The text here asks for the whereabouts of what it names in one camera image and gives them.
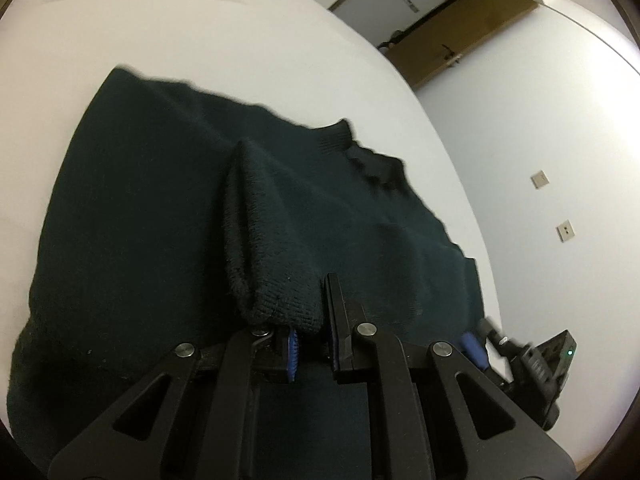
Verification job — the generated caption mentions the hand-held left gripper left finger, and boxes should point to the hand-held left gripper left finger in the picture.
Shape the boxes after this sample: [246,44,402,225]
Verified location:
[47,326,303,480]

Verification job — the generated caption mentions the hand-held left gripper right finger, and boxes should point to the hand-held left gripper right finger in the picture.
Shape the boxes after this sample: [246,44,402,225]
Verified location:
[320,274,573,480]

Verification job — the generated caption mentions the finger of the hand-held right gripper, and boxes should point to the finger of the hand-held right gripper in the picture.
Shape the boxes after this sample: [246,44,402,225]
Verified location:
[459,332,494,372]
[476,316,509,349]

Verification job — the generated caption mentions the dark green knit sweater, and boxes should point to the dark green knit sweater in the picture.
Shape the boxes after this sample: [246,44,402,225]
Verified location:
[7,65,483,467]

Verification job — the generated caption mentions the brown wooden door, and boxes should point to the brown wooden door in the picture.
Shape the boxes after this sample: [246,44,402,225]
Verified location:
[387,0,539,92]

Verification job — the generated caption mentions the bed with white sheet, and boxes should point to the bed with white sheet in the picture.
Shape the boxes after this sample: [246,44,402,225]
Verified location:
[0,0,506,461]

